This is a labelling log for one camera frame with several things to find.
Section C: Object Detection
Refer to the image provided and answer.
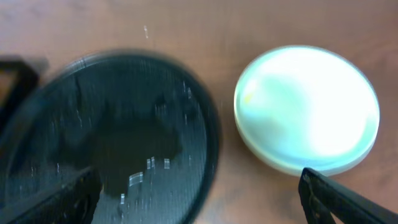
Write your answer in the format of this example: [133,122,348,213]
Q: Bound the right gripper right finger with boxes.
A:
[298,167,397,224]

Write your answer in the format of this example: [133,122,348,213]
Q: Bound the black round tray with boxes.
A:
[1,50,220,223]

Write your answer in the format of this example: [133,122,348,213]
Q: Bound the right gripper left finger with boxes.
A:
[1,167,102,224]

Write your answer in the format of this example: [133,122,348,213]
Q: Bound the light blue plate front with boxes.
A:
[234,45,380,176]

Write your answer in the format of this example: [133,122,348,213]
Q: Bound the black rectangular tray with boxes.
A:
[1,55,49,133]

